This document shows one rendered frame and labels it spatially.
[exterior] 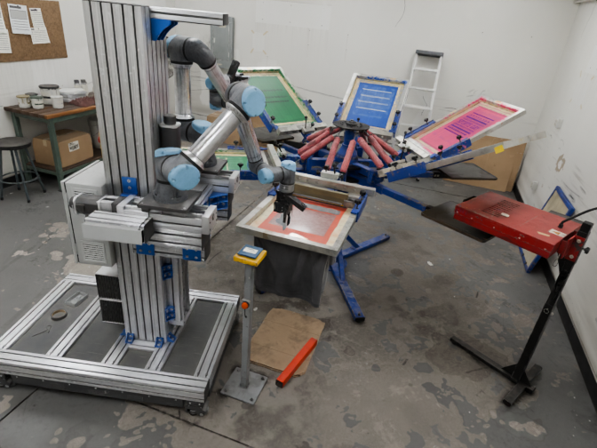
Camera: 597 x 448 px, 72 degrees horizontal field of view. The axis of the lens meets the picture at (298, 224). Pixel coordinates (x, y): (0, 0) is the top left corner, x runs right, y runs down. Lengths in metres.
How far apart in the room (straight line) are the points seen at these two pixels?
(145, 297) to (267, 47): 5.30
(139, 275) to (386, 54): 5.12
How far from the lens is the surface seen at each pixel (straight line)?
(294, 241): 2.17
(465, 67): 6.56
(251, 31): 7.20
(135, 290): 2.50
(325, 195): 2.67
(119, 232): 1.92
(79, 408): 2.78
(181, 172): 1.71
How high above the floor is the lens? 2.06
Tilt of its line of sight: 27 degrees down
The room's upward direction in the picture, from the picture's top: 6 degrees clockwise
